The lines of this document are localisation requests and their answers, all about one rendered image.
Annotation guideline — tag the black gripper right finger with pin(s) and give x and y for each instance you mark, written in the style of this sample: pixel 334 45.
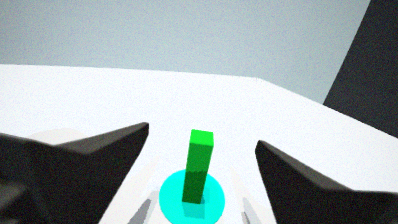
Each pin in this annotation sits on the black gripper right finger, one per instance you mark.
pixel 299 194

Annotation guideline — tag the cyan circle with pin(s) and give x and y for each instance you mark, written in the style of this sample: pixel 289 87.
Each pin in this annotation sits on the cyan circle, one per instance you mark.
pixel 177 212

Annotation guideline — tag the green rectangular post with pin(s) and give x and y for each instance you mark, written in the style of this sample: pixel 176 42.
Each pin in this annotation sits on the green rectangular post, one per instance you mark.
pixel 200 151

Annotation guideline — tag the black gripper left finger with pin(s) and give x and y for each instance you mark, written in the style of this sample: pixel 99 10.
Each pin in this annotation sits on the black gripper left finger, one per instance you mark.
pixel 73 182

